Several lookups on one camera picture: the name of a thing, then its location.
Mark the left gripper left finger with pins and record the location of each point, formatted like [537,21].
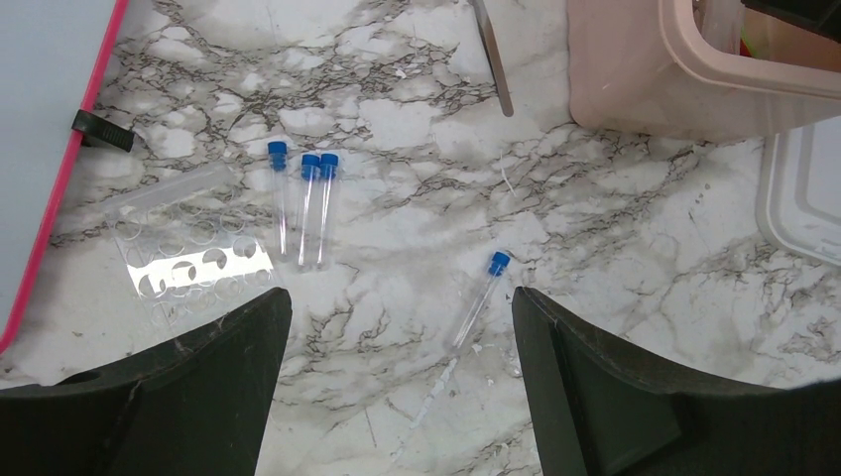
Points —
[197,404]

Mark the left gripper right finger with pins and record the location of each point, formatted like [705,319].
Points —
[601,405]

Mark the clear test tube rack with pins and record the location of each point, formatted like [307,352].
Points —
[190,254]

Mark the blue capped test tube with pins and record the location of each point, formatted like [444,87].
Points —
[329,168]
[479,298]
[278,162]
[309,173]

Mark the white plastic bin lid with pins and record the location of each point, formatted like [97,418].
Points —
[798,204]

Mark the pink plastic bin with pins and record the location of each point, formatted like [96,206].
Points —
[643,67]

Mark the metal tweezers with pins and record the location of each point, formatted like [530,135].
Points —
[491,48]

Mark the white board with pink frame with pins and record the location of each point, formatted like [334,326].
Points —
[53,58]

